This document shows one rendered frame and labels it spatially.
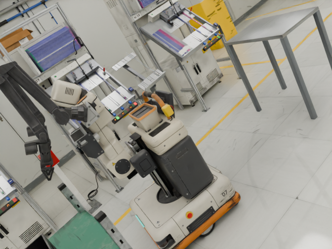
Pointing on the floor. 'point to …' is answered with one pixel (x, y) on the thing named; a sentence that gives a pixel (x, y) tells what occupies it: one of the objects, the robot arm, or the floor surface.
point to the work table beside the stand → (266, 35)
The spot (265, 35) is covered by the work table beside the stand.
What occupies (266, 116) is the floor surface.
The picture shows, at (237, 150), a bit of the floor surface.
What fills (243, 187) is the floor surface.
